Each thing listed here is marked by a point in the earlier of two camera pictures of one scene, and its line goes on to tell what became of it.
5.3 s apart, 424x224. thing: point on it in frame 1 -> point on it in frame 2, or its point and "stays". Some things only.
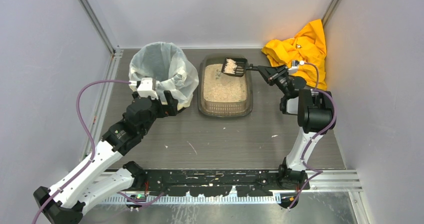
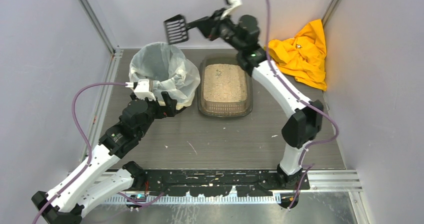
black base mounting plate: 221,182 stays
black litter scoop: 237,67 -> 177,29
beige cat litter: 220,87 stays
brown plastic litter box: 223,95 stays
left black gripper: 164,103 stays
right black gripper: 274,75 -> 205,24
